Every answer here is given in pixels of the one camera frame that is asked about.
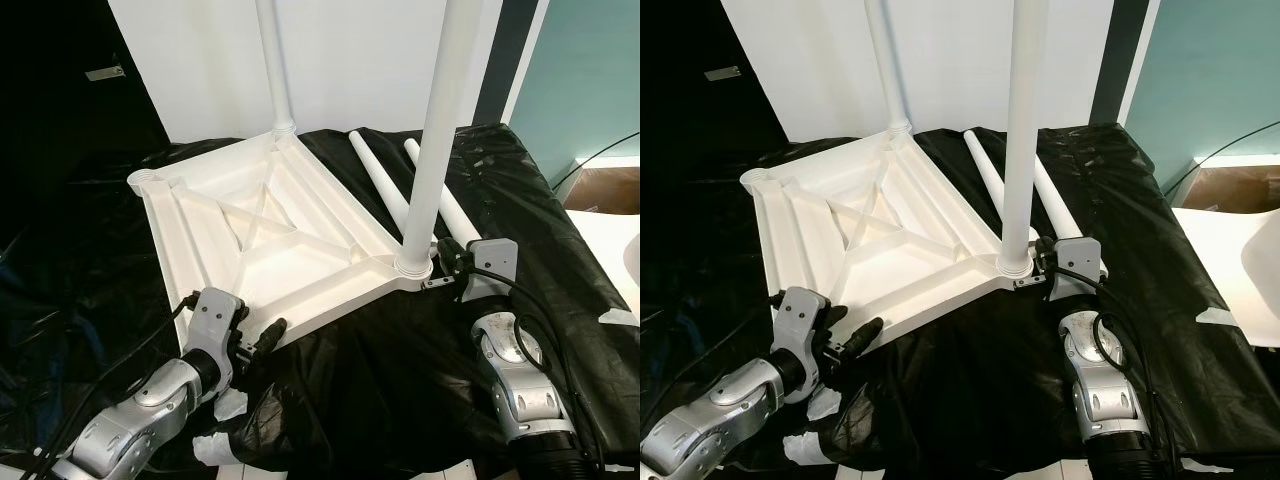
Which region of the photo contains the black plastic cover sheet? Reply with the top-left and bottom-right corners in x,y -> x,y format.
640,122 -> 1280,476
0,122 -> 641,476

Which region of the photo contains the black door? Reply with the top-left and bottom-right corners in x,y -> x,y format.
640,0 -> 791,201
0,0 -> 171,241

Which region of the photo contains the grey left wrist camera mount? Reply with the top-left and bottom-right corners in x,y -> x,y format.
185,287 -> 249,386
775,287 -> 831,386

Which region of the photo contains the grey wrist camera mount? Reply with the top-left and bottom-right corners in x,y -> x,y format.
775,287 -> 831,386
185,287 -> 249,386
460,238 -> 519,303
1045,237 -> 1104,301

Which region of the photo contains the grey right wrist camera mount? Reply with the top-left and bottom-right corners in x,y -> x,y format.
1045,237 -> 1104,301
460,238 -> 519,303

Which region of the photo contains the thin black wall cable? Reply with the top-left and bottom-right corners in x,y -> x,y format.
1165,120 -> 1280,196
553,130 -> 641,191

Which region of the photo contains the black vertical wall post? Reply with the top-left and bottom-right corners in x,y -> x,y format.
1088,0 -> 1151,126
473,0 -> 541,126

